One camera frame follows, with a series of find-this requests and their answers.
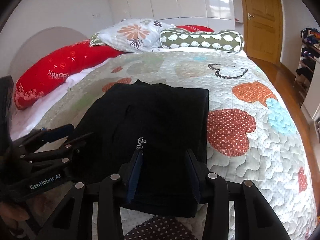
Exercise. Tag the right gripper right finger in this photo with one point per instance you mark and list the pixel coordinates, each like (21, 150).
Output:
(199, 172)

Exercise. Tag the green sheep bolster pillow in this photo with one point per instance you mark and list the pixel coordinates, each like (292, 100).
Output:
(225, 40)

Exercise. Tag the floral white pillow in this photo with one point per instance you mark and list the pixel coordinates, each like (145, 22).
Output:
(132, 35)

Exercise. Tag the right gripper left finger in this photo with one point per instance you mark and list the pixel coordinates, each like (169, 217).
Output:
(129, 173)

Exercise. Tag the clothes shoe rack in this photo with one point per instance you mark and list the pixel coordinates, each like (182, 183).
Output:
(309, 55)

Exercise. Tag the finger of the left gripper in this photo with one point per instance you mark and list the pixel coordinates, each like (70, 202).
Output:
(76, 144)
(39, 137)

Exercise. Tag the patchwork heart quilt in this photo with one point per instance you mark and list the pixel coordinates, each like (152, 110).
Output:
(250, 133)

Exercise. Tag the person left hand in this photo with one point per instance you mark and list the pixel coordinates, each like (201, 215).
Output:
(11, 216)

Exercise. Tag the white curved headboard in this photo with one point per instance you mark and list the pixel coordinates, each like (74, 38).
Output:
(41, 44)

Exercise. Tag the red long pillow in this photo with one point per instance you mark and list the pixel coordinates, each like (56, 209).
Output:
(52, 70)

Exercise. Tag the wooden door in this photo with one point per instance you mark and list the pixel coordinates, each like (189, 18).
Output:
(263, 29)

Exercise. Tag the black pants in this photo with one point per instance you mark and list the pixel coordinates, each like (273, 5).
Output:
(150, 134)

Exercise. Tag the white glossy wardrobe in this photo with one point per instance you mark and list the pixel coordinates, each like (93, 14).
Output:
(216, 14)

